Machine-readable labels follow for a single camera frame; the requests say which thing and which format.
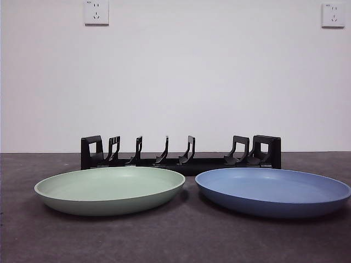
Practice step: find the blue round plate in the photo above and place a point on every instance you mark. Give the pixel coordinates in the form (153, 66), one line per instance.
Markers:
(268, 189)

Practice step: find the black plate rack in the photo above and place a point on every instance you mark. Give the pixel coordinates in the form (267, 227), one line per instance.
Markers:
(208, 163)

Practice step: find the white wall socket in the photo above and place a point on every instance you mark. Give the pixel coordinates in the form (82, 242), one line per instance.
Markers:
(96, 20)
(333, 23)

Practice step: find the green round plate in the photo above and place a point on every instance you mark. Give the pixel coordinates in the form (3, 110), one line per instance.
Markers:
(109, 186)

